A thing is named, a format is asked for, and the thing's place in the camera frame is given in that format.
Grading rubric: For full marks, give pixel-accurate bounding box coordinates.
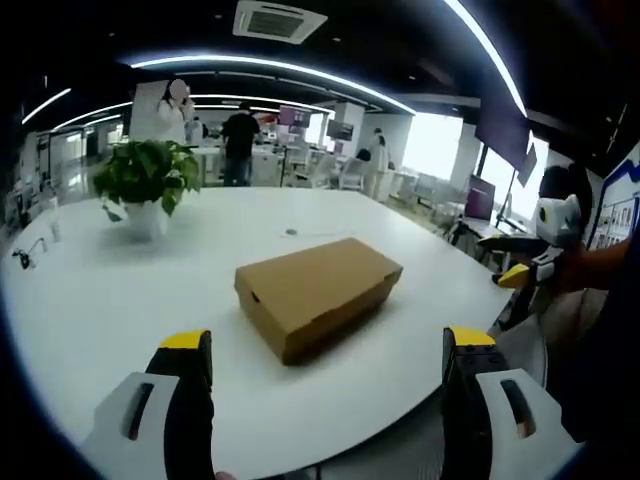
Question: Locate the wall poster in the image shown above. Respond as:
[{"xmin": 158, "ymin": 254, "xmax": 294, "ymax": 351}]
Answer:
[{"xmin": 585, "ymin": 144, "xmax": 640, "ymax": 251}]

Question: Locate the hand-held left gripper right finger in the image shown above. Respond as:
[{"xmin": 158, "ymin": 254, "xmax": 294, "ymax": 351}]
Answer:
[{"xmin": 439, "ymin": 325, "xmax": 584, "ymax": 480}]

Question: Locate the white office chair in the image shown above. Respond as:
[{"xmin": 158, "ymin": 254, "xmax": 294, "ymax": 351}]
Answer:
[{"xmin": 339, "ymin": 155, "xmax": 371, "ymax": 191}]

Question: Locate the black and white cable clip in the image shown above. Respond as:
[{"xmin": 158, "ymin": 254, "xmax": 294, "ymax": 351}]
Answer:
[{"xmin": 11, "ymin": 237, "xmax": 50, "ymax": 271}]

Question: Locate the purple monitor screen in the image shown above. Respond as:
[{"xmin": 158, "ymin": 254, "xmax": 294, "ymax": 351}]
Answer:
[{"xmin": 463, "ymin": 174, "xmax": 497, "ymax": 221}]

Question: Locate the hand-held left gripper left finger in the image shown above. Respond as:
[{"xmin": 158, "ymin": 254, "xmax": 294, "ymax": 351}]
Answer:
[{"xmin": 79, "ymin": 328, "xmax": 215, "ymax": 480}]

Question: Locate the brown cardboard shoe box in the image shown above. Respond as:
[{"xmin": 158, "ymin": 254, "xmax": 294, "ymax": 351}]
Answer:
[{"xmin": 234, "ymin": 237, "xmax": 404, "ymax": 367}]

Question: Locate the ceiling air conditioner vent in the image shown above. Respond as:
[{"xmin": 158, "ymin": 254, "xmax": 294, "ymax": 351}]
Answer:
[{"xmin": 232, "ymin": 0, "xmax": 329, "ymax": 42}]

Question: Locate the green potted plant white pot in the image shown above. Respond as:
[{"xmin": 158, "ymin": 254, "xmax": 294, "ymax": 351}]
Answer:
[{"xmin": 92, "ymin": 139, "xmax": 203, "ymax": 239}]

